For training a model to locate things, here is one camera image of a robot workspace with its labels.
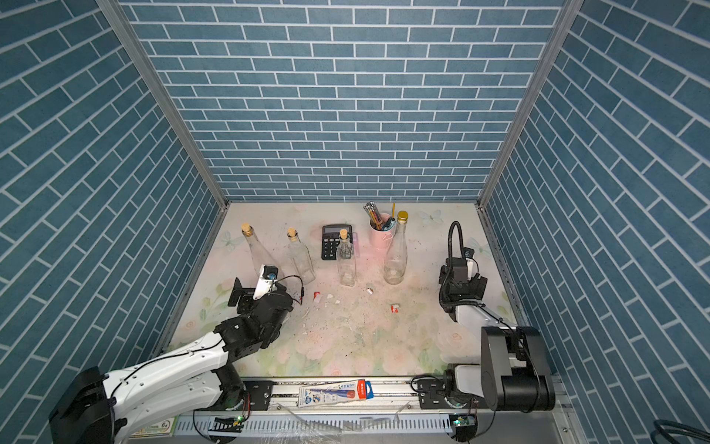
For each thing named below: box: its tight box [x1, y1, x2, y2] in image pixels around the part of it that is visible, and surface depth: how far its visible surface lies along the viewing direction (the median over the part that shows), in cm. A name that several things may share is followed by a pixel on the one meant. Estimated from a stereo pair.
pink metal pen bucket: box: [368, 212, 397, 250], surface depth 102 cm
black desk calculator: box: [321, 223, 354, 261], surface depth 107 cm
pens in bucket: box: [363, 200, 397, 232], surface depth 101 cm
